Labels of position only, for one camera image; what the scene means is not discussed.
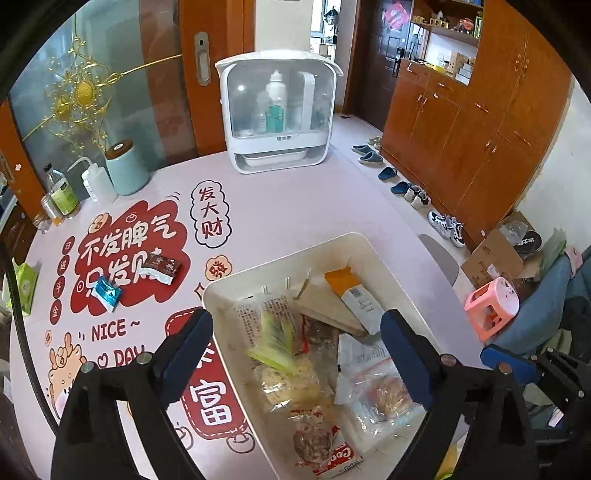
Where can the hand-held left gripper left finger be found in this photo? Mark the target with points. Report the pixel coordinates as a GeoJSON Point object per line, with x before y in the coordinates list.
{"type": "Point", "coordinates": [184, 360]}

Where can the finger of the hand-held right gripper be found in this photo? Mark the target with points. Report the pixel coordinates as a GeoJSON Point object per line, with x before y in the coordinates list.
{"type": "Point", "coordinates": [565, 376]}
{"type": "Point", "coordinates": [496, 354]}

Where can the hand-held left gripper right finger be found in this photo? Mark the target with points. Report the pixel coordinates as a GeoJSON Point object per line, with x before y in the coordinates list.
{"type": "Point", "coordinates": [408, 360]}

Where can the green yellow snack packet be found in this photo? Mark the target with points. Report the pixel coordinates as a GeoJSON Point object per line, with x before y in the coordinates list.
{"type": "Point", "coordinates": [277, 341]}

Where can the white plastic bin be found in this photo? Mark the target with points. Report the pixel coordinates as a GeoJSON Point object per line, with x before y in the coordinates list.
{"type": "Point", "coordinates": [286, 258]}

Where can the clear blue edged snack packet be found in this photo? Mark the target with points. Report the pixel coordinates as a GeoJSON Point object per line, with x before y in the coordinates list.
{"type": "Point", "coordinates": [383, 392]}

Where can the pink plastic stool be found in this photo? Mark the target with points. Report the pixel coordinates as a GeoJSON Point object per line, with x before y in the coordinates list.
{"type": "Point", "coordinates": [491, 309]}

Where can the blue cloth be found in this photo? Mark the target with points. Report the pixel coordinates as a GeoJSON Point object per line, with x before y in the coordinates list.
{"type": "Point", "coordinates": [540, 318]}

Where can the clear text printed snack packet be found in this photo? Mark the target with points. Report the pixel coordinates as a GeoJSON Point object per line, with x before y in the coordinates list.
{"type": "Point", "coordinates": [251, 318]}

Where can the dark red snack packet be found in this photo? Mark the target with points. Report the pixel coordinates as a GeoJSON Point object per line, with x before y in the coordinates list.
{"type": "Point", "coordinates": [321, 330]}

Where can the brown chocolate snack packet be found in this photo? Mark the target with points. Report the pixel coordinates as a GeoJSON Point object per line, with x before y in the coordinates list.
{"type": "Point", "coordinates": [161, 267]}

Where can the open cardboard box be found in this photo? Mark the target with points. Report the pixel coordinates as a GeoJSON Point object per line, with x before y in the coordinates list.
{"type": "Point", "coordinates": [494, 258]}

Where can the small blue snack packet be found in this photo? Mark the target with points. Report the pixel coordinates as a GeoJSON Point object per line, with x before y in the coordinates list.
{"type": "Point", "coordinates": [107, 294]}

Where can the orange snack packet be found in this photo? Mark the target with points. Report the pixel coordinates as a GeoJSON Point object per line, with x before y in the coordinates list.
{"type": "Point", "coordinates": [341, 281]}

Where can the clear rice cracker packet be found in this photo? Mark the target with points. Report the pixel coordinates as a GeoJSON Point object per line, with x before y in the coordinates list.
{"type": "Point", "coordinates": [291, 387]}

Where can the pink slipper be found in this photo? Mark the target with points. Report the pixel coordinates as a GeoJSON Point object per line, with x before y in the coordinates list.
{"type": "Point", "coordinates": [573, 259]}

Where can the pale green plastic bag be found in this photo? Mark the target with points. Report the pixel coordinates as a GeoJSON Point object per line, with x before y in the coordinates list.
{"type": "Point", "coordinates": [551, 249]}

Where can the red white meatball snack packet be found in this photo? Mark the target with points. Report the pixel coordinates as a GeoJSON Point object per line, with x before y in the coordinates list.
{"type": "Point", "coordinates": [318, 443]}

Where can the grey white running shoe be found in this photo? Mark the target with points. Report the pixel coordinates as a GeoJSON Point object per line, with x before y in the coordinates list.
{"type": "Point", "coordinates": [456, 234]}
{"type": "Point", "coordinates": [441, 224]}

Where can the white sneaker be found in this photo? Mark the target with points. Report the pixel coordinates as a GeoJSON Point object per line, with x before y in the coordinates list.
{"type": "Point", "coordinates": [412, 193]}
{"type": "Point", "coordinates": [421, 201]}

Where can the blue slipper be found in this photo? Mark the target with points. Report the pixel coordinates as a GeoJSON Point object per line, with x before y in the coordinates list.
{"type": "Point", "coordinates": [371, 158]}
{"type": "Point", "coordinates": [400, 188]}
{"type": "Point", "coordinates": [388, 174]}
{"type": "Point", "coordinates": [364, 149]}

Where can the green tissue box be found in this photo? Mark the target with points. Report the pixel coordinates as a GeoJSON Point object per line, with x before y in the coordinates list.
{"type": "Point", "coordinates": [27, 288]}

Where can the pink printed table cover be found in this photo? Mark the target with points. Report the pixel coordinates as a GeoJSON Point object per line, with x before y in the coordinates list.
{"type": "Point", "coordinates": [277, 207]}

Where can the white squeeze wash bottle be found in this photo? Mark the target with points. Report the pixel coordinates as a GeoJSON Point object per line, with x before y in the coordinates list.
{"type": "Point", "coordinates": [99, 184]}

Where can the mint green canister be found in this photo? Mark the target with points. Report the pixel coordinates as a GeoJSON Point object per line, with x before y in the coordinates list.
{"type": "Point", "coordinates": [127, 170]}

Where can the small clear jar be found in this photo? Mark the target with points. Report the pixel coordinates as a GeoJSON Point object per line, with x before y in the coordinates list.
{"type": "Point", "coordinates": [51, 212]}

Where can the glass bottle with green label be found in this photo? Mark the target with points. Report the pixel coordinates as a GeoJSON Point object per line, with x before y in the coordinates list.
{"type": "Point", "coordinates": [62, 196]}

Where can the orange wooden cabinet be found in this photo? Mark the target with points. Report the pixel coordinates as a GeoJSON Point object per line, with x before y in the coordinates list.
{"type": "Point", "coordinates": [480, 129]}

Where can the white countertop sterilizer cabinet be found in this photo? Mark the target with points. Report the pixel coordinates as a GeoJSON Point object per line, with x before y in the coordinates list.
{"type": "Point", "coordinates": [277, 143]}

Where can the white bottle with teal label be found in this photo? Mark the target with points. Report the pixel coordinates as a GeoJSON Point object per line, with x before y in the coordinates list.
{"type": "Point", "coordinates": [276, 108]}

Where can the group of small boxes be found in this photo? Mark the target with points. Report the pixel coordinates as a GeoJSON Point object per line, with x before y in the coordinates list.
{"type": "Point", "coordinates": [457, 67]}

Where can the dark wooden entrance door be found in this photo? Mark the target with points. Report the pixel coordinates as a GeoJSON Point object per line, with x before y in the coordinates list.
{"type": "Point", "coordinates": [374, 60]}

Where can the frosted glass sliding door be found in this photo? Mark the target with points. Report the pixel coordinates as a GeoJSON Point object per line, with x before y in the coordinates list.
{"type": "Point", "coordinates": [101, 60]}

